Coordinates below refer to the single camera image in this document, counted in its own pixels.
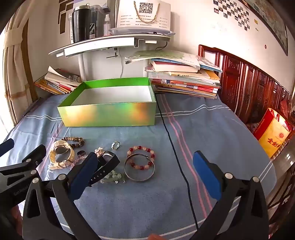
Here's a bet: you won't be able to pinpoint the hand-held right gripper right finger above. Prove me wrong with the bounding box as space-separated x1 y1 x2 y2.
189 150 270 240

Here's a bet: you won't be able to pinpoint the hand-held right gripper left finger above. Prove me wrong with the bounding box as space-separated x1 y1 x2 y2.
22 152 102 240

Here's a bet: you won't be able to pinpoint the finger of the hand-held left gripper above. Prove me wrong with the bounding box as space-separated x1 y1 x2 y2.
0 138 15 154
0 144 47 185

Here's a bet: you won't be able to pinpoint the black wrist watch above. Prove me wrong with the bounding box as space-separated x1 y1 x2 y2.
89 150 121 186

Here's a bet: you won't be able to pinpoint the brown wooden bead bracelet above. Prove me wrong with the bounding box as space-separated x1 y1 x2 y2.
62 137 85 149

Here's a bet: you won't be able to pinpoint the red and pink bead bracelet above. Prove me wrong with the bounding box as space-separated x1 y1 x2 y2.
127 145 155 170

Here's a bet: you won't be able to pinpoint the shiny green cardboard box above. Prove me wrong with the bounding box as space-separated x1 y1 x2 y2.
57 77 157 127

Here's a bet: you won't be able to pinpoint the blue striped bed sheet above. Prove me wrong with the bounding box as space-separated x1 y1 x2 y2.
0 92 277 240

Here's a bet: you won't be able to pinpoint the silver bangle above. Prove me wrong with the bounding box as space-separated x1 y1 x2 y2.
124 153 155 183

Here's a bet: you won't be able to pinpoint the beige curtain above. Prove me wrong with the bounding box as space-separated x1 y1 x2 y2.
0 11 37 130

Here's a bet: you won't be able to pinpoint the low stack of thin books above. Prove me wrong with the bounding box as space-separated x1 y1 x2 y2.
34 66 82 95

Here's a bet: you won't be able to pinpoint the red and yellow bag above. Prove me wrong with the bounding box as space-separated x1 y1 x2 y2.
252 108 294 158

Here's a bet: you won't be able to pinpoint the dark wooden furniture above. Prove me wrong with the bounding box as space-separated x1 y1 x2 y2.
265 166 295 233

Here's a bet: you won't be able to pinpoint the tall stack of books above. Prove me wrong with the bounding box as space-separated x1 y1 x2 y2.
145 50 223 100

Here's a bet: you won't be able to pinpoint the red wooden headboard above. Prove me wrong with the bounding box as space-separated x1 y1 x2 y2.
198 44 295 130

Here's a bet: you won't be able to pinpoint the white shelf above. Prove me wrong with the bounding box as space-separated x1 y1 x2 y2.
48 33 172 58

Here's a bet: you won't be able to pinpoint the black thermos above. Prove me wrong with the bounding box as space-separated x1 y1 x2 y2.
72 5 92 43

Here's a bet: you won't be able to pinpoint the small clear spray bottle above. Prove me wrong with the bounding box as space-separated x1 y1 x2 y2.
103 14 111 36

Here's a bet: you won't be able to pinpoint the stack of white papers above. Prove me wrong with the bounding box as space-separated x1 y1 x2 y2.
108 28 176 37

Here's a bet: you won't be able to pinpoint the white paper bag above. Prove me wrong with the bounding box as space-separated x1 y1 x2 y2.
115 0 171 31

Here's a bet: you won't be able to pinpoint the pale pink bead bracelet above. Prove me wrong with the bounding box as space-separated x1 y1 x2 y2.
67 154 89 168

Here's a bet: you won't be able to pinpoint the black cable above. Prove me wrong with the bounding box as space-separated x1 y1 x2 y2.
154 91 200 231

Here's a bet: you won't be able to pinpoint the pale green jade charm bracelet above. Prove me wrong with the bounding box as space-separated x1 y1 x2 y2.
100 171 127 184

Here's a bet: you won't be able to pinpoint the brown wooden post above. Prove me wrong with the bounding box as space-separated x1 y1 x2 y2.
20 30 38 102

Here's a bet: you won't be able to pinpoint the white cable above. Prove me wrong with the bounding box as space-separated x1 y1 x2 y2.
119 49 125 78

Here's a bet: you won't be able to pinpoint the brown wall decals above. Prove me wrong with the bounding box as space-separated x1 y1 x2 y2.
58 0 74 35

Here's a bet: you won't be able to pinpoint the wall photo collage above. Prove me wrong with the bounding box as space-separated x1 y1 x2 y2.
213 0 250 31

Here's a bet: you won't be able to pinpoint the framed wall picture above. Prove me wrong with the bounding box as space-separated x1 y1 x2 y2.
242 0 288 56

